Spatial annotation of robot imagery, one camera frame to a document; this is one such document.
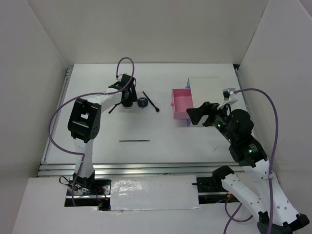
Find pink drawer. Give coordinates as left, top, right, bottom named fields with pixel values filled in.
left=171, top=88, right=193, bottom=119

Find aluminium frame rail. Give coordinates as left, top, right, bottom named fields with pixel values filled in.
left=37, top=162, right=243, bottom=178

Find black lid cosmetic jar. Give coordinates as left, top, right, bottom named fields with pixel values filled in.
left=122, top=102, right=133, bottom=109

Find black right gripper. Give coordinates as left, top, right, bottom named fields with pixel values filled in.
left=185, top=99, right=235, bottom=142

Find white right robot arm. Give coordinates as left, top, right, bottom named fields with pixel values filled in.
left=186, top=102, right=310, bottom=234

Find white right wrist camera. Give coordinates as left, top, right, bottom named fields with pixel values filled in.
left=217, top=88, right=238, bottom=110

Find navy lid cosmetic jar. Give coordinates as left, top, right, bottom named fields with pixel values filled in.
left=137, top=97, right=149, bottom=109

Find white foil-taped cover panel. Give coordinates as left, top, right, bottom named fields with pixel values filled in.
left=110, top=175, right=200, bottom=211

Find blue drawer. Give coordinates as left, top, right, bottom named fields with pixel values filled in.
left=185, top=78, right=191, bottom=88

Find thin black liner pencil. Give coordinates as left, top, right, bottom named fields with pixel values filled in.
left=119, top=139, right=150, bottom=142

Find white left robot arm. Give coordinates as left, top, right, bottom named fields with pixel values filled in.
left=68, top=74, right=137, bottom=195

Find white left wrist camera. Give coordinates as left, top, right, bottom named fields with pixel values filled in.
left=117, top=73, right=127, bottom=81

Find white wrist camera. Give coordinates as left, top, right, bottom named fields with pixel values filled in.
left=117, top=73, right=127, bottom=81
left=217, top=88, right=238, bottom=110

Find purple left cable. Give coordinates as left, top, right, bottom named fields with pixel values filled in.
left=47, top=57, right=136, bottom=207

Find black angled makeup brush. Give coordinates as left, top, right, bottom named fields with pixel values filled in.
left=142, top=91, right=160, bottom=112

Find white drawer organizer box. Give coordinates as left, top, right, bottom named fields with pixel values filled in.
left=189, top=77, right=225, bottom=127

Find thin black eyeliner brush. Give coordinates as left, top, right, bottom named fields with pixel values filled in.
left=108, top=103, right=121, bottom=114

